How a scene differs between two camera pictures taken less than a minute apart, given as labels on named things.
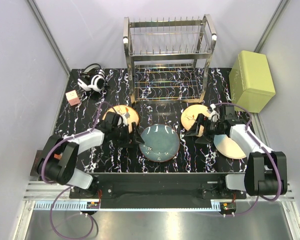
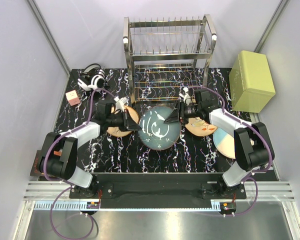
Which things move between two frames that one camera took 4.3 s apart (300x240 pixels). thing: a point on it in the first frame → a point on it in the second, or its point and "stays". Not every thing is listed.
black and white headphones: (93, 77) stays
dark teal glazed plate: (161, 143) → (156, 134)
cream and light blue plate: (227, 146) stays
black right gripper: (202, 120) → (174, 116)
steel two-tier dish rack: (168, 57) stays
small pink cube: (72, 97) stays
